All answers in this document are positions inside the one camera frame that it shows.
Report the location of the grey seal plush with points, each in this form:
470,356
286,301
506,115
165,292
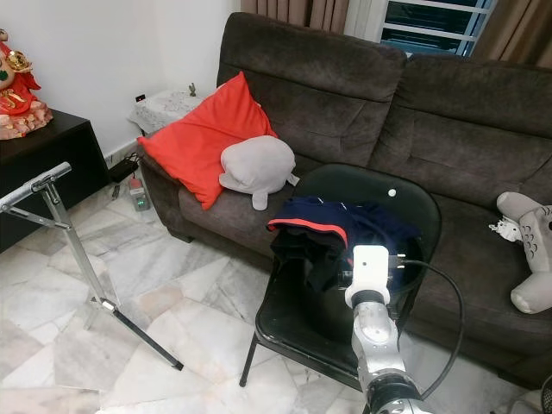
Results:
259,164

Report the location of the lace-covered side table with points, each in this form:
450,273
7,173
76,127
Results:
164,108

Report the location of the dark brown sofa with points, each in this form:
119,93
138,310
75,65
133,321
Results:
466,129

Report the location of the navy garment red trim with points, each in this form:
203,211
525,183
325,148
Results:
336,216

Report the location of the grey shark plush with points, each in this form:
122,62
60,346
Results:
530,250

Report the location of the window with grille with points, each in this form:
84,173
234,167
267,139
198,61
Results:
435,24

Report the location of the red robed figurine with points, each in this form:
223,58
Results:
17,103

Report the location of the white power strip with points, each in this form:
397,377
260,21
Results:
138,194

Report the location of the black folding chair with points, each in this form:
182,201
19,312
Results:
354,178

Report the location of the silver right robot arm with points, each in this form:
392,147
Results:
379,349

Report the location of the red pillow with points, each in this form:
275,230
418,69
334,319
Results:
207,138

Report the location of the silver drying rack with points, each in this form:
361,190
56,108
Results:
34,187

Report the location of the brown curtain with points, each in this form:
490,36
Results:
297,13
517,30

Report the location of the black TV cabinet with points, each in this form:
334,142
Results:
52,155

